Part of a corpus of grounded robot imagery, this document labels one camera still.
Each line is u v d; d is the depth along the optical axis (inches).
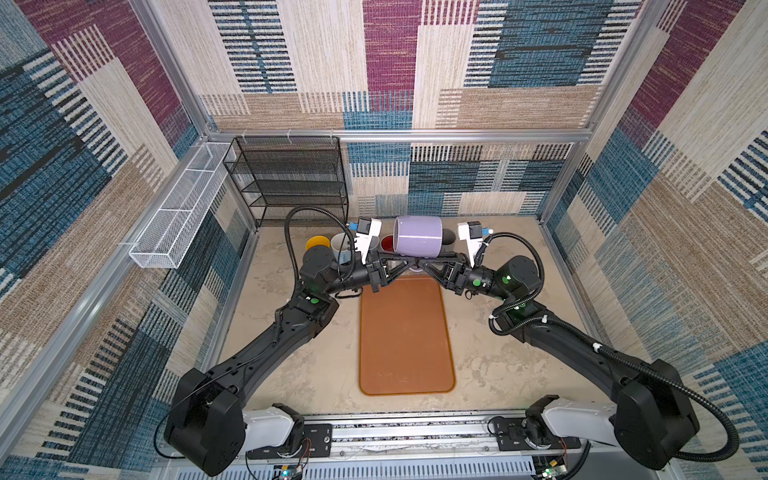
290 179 42.9
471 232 23.6
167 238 27.5
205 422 15.5
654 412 15.9
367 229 23.4
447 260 24.2
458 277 23.6
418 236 23.1
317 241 41.1
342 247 21.7
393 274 24.6
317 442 28.8
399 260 24.6
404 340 36.5
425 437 29.7
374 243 23.6
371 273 23.0
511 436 28.7
